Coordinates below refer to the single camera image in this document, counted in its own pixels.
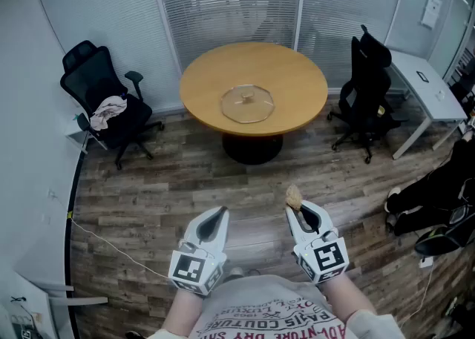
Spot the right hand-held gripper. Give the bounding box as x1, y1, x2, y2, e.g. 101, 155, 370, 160
285, 200, 350, 286

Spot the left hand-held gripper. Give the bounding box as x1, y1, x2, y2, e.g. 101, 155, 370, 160
168, 205, 231, 297

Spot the glass pot lid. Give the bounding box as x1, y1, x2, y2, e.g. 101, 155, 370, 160
220, 85, 276, 124

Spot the person's right forearm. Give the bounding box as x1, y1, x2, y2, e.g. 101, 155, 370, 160
321, 271, 406, 339

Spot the person's left forearm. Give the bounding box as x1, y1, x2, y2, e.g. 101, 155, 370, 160
147, 286, 206, 339

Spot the person's grey shoe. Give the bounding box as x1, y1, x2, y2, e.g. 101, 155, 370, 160
221, 266, 245, 283

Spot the person's grey printed shirt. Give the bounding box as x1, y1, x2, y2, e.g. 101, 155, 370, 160
195, 273, 358, 339

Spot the black and green chair base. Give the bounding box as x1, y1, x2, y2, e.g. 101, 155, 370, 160
414, 203, 475, 257

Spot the black mesh office chair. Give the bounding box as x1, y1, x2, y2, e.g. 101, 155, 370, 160
59, 39, 166, 171

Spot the black high-back office chair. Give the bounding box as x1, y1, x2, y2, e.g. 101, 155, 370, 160
327, 24, 410, 165

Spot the crumpled pink cloth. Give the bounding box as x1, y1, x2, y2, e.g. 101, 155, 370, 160
89, 94, 128, 132

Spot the round wooden table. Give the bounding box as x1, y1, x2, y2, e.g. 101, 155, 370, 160
179, 42, 330, 166

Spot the white rectangular desk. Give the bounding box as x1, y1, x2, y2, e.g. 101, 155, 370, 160
384, 47, 469, 161

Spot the white side cabinet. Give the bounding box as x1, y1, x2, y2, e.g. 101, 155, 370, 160
0, 269, 109, 339

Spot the thin white floor cable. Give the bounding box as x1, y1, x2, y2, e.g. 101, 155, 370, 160
47, 191, 172, 280

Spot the white adapter cable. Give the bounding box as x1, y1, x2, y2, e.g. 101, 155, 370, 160
398, 266, 434, 332

